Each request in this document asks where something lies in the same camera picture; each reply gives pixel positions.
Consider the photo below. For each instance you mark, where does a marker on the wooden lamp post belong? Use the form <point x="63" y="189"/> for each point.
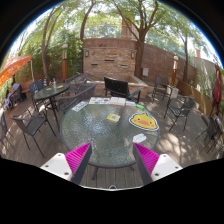
<point x="64" y="61"/>
<point x="175" y="66"/>

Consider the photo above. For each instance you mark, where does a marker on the colourful flat booklet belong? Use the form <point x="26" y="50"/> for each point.
<point x="99" y="100"/>

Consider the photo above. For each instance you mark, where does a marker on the wooden lamp post left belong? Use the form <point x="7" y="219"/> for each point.
<point x="64" y="61"/>

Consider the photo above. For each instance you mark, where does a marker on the black mesh chair behind table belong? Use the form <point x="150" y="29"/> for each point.
<point x="85" y="91"/>

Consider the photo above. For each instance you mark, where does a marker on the green marker pen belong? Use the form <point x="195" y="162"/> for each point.
<point x="140" y="106"/>

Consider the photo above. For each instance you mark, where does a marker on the black chair far right edge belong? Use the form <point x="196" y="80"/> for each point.
<point x="214" y="130"/>

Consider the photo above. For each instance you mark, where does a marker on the round glass patio table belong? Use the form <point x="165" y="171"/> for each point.
<point x="112" y="142"/>

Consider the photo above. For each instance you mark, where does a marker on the black chair far right back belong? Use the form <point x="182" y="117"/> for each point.
<point x="160" y="86"/>

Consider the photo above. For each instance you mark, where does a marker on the black metal chair right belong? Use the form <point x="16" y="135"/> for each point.
<point x="187" y="105"/>

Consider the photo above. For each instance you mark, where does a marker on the wooden lamp post right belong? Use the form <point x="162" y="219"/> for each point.
<point x="175" y="66"/>

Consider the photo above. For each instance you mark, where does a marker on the stone brick fountain wall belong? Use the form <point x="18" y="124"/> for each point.
<point x="109" y="57"/>

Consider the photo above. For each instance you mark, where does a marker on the folded red umbrella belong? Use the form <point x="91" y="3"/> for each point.
<point x="217" y="90"/>

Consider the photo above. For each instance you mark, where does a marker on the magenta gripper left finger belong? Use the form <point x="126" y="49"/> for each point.
<point x="77" y="160"/>

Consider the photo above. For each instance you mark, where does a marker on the yellow square card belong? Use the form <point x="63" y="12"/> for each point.
<point x="113" y="117"/>

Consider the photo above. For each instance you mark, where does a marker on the white patterned card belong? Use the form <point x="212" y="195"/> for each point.
<point x="79" y="106"/>

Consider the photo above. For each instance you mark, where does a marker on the black mesh chair left front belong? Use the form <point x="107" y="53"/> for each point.
<point x="30" y="124"/>

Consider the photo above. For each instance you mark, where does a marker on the white book stack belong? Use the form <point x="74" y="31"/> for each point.
<point x="118" y="101"/>

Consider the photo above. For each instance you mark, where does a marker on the black bench chair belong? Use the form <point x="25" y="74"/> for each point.
<point x="120" y="88"/>

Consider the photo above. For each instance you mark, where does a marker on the yellow duck mouse pad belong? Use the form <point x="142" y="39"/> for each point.
<point x="144" y="121"/>

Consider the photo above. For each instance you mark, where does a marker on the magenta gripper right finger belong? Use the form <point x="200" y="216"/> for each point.
<point x="146" y="160"/>

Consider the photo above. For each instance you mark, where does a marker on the orange patio umbrella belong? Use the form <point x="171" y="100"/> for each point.
<point x="12" y="66"/>

